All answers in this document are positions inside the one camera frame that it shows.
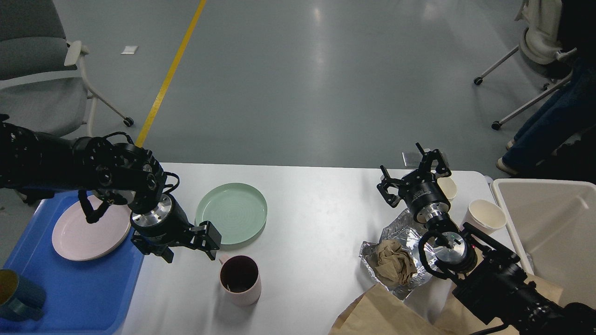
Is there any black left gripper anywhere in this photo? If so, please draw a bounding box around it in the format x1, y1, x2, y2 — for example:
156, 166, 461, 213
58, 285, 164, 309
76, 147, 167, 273
130, 194, 222, 264

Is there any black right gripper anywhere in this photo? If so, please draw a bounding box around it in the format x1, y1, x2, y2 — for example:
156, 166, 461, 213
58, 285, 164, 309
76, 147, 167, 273
377, 143, 451, 228

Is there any green plate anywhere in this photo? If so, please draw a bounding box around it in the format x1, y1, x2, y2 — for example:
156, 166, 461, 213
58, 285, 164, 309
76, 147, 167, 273
195, 182, 268, 245

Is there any pink mug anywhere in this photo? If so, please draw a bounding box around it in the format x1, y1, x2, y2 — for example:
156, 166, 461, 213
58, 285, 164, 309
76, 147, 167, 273
218, 255, 262, 307

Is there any dark teal mug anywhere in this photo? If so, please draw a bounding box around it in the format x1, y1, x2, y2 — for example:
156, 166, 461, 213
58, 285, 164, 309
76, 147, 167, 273
0, 269, 47, 322

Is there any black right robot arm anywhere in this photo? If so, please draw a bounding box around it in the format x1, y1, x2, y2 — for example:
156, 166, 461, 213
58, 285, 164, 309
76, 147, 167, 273
377, 143, 596, 335

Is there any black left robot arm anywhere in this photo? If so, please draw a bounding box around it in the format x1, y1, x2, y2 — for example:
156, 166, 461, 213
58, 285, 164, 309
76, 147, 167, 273
0, 114, 222, 263

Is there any grey floor plate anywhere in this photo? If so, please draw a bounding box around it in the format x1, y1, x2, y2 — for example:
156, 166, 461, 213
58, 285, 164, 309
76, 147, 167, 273
402, 150, 450, 170

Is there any white paper cup behind gripper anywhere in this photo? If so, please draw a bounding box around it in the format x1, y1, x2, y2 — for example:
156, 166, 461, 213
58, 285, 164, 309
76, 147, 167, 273
437, 177, 458, 200

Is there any crumpled aluminium foil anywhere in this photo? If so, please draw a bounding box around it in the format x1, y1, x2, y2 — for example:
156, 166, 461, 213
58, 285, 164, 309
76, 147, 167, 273
359, 209, 432, 301

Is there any crumpled brown paper ball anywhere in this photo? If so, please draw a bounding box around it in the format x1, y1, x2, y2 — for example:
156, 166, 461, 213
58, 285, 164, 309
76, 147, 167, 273
374, 239, 417, 287

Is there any blue plastic tray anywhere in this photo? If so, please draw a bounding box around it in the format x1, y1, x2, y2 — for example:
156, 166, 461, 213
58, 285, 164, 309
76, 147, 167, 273
0, 191, 143, 335

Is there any pink plate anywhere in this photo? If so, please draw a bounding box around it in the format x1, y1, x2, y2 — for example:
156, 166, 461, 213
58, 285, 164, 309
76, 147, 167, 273
52, 202, 131, 261

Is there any brown paper bag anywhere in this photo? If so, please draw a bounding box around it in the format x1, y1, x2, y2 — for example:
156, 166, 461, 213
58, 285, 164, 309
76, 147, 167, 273
328, 273, 563, 335

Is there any beige plastic bin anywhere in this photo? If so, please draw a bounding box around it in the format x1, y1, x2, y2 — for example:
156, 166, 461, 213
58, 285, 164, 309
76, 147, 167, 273
491, 179, 596, 308

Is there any person in grey sweater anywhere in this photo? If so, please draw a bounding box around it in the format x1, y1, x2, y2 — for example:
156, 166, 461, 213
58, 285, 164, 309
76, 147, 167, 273
496, 0, 596, 176

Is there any grey office chair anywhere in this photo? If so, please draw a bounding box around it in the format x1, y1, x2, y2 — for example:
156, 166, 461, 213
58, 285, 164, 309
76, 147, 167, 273
0, 0, 134, 136

